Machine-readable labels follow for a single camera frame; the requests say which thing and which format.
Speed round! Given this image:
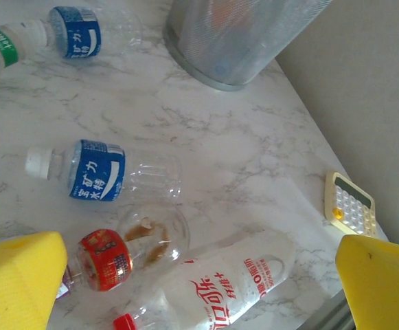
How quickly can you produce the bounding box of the cream yellow calculator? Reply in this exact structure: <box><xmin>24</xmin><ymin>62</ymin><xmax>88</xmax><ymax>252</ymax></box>
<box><xmin>323</xmin><ymin>171</ymin><xmax>378</xmax><ymax>237</ymax></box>

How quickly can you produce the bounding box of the clear bottle green band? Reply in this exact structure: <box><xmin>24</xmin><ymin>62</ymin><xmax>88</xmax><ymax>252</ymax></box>
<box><xmin>0</xmin><ymin>23</ymin><xmax>22</xmax><ymax>96</ymax></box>

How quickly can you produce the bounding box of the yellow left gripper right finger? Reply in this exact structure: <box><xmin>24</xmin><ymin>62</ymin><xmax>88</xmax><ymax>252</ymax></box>
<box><xmin>335</xmin><ymin>234</ymin><xmax>399</xmax><ymax>330</ymax></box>

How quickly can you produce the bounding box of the white cola bottle red cap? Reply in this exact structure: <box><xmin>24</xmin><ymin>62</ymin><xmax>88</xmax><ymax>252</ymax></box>
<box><xmin>113</xmin><ymin>229</ymin><xmax>297</xmax><ymax>330</ymax></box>

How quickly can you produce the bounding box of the clear bottle blue label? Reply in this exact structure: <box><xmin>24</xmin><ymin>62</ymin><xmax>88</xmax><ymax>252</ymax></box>
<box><xmin>25</xmin><ymin>138</ymin><xmax>183</xmax><ymax>204</ymax></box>
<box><xmin>19</xmin><ymin>5</ymin><xmax>144</xmax><ymax>67</ymax></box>

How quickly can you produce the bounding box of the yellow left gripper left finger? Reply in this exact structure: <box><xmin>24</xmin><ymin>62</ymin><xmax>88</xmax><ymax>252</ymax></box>
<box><xmin>0</xmin><ymin>230</ymin><xmax>69</xmax><ymax>330</ymax></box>

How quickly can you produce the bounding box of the silver mesh waste bin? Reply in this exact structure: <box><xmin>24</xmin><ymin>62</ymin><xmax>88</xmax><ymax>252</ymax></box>
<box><xmin>163</xmin><ymin>0</ymin><xmax>334</xmax><ymax>92</ymax></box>

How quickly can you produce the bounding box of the round bottle red label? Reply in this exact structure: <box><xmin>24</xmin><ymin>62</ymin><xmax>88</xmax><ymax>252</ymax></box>
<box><xmin>56</xmin><ymin>202</ymin><xmax>191</xmax><ymax>300</ymax></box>

